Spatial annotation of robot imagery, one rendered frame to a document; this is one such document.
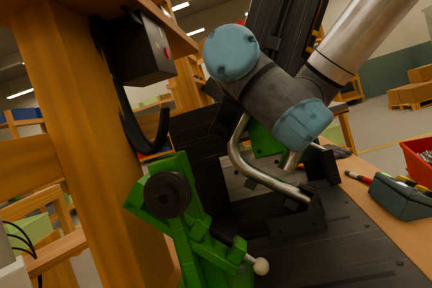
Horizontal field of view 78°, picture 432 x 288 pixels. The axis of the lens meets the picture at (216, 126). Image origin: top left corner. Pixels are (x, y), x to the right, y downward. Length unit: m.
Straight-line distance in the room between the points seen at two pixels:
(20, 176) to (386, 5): 0.60
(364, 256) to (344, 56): 0.35
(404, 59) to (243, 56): 10.66
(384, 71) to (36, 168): 10.47
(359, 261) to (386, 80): 10.19
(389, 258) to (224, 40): 0.45
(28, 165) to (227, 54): 0.38
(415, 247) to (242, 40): 0.45
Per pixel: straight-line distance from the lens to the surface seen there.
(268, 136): 0.69
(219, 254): 0.49
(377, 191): 0.75
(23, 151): 0.55
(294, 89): 0.35
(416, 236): 0.63
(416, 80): 7.38
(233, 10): 10.05
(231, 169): 0.72
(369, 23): 0.45
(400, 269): 0.55
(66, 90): 0.56
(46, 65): 0.59
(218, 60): 0.35
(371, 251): 0.59
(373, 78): 10.50
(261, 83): 0.35
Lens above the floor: 1.23
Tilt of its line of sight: 4 degrees down
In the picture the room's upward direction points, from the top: 17 degrees counter-clockwise
